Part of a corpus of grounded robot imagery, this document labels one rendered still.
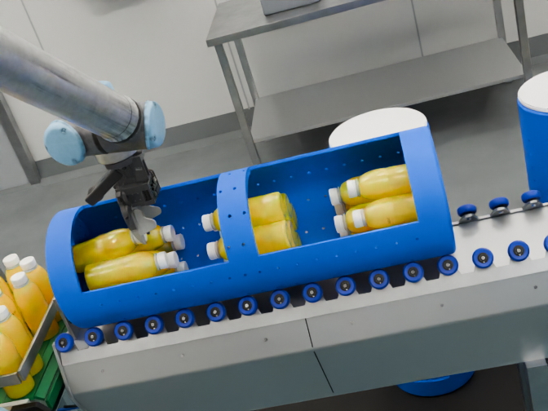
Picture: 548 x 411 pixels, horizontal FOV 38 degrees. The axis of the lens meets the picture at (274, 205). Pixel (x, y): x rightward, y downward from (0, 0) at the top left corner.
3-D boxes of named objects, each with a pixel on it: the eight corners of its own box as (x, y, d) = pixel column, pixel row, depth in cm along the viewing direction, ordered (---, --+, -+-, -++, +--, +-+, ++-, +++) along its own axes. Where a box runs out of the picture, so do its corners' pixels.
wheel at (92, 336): (97, 324, 182) (100, 324, 184) (80, 331, 183) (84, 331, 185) (103, 342, 182) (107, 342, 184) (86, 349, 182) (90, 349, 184)
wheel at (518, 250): (527, 237, 166) (526, 238, 168) (506, 242, 167) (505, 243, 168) (532, 258, 165) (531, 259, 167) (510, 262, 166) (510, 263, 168)
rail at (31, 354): (25, 381, 178) (19, 370, 177) (22, 381, 178) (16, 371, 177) (72, 279, 213) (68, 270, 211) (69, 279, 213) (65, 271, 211)
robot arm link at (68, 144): (82, 121, 147) (109, 95, 157) (30, 129, 151) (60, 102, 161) (99, 165, 151) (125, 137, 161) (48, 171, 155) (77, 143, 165)
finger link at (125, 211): (134, 232, 173) (121, 195, 171) (128, 233, 174) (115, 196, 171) (140, 223, 178) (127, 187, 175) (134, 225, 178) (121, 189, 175)
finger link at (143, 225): (161, 245, 175) (148, 206, 173) (136, 250, 176) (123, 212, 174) (165, 240, 178) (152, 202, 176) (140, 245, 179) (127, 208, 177)
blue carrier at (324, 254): (462, 279, 168) (442, 171, 152) (86, 354, 183) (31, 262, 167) (441, 202, 191) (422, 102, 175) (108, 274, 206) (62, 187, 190)
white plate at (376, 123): (335, 117, 236) (336, 120, 236) (322, 160, 213) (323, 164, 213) (427, 100, 227) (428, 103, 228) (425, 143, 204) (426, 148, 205)
